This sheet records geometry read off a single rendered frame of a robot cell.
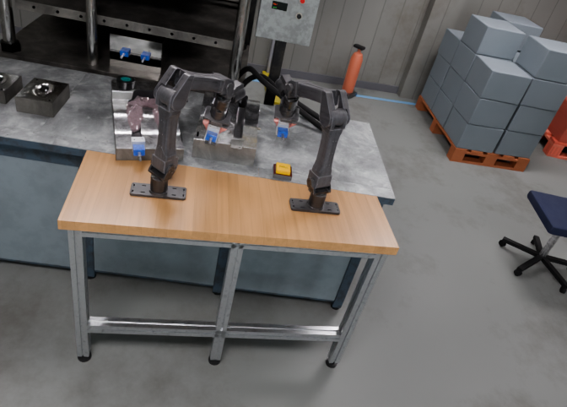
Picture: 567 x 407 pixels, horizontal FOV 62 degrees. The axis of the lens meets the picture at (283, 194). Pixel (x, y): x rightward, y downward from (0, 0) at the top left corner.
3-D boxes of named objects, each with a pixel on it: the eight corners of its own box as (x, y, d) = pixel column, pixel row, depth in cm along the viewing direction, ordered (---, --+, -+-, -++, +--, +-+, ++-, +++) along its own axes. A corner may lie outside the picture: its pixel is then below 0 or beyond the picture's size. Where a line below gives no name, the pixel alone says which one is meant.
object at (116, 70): (241, 106, 263) (243, 96, 259) (-8, 62, 246) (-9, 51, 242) (248, 53, 331) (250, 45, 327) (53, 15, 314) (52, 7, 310)
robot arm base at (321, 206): (293, 183, 184) (295, 194, 178) (342, 188, 188) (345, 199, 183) (288, 199, 189) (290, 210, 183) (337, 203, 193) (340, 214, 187)
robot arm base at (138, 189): (132, 166, 172) (129, 177, 166) (188, 172, 176) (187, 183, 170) (132, 184, 176) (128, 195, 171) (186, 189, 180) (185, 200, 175)
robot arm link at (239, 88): (231, 92, 189) (231, 65, 180) (247, 100, 185) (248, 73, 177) (210, 104, 182) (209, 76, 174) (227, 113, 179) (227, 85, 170)
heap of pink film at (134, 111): (171, 132, 199) (173, 116, 195) (126, 132, 193) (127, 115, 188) (164, 104, 218) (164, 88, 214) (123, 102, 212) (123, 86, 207)
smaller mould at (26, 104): (53, 117, 201) (52, 102, 197) (16, 111, 199) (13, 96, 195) (69, 97, 217) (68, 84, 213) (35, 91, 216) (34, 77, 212)
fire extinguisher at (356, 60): (353, 91, 509) (368, 43, 480) (359, 100, 491) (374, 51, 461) (333, 88, 505) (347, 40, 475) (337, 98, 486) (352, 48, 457)
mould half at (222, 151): (252, 166, 202) (258, 139, 194) (191, 156, 199) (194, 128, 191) (256, 113, 243) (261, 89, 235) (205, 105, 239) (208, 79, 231)
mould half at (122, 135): (182, 160, 195) (185, 137, 189) (116, 160, 186) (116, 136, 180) (167, 103, 232) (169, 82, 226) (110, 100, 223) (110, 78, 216)
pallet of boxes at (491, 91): (523, 171, 436) (591, 57, 373) (449, 160, 423) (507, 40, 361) (477, 116, 524) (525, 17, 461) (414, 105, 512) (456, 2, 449)
